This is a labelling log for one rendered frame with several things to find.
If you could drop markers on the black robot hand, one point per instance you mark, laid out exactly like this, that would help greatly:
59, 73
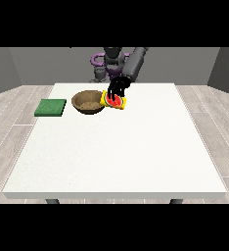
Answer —
119, 85

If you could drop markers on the yellow cup with melon print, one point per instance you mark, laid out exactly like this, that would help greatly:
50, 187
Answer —
115, 102

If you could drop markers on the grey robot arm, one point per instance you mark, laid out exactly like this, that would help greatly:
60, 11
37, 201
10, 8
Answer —
134, 63

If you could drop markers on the brown wooden bowl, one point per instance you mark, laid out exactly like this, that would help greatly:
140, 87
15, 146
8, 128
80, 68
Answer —
88, 102

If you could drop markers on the green square pad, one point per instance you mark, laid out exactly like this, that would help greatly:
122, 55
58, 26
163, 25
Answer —
50, 108

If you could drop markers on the grey robot trunk purple rings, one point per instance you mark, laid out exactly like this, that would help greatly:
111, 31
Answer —
110, 62

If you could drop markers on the dark table leg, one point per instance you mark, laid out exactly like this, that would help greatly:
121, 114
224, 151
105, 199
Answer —
176, 201
52, 201

